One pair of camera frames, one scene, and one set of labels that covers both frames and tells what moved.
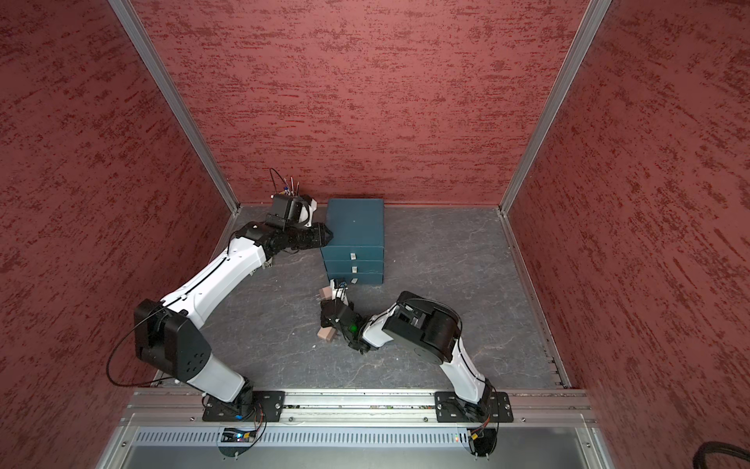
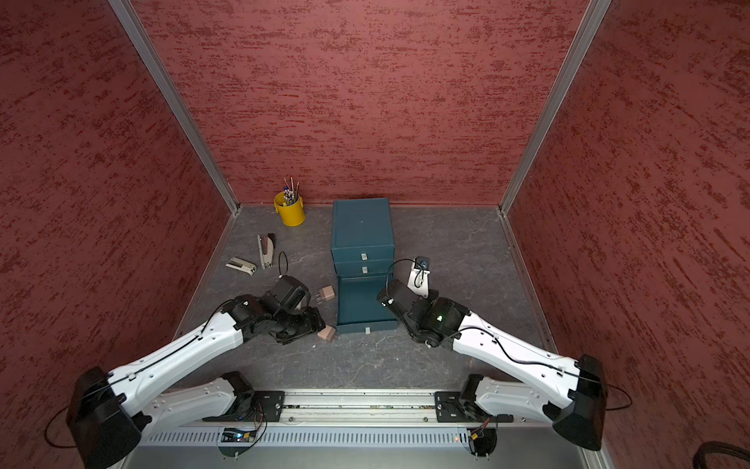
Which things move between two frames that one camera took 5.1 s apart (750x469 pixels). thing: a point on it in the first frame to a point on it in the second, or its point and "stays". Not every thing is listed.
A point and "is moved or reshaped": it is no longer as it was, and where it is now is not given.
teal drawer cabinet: x=355 y=253 is moved or reshaped
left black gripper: x=319 y=235 to x=311 y=324
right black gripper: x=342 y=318 to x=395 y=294
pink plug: x=327 y=332 stays
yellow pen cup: x=288 y=192 to x=292 y=215
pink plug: x=326 y=292 stays
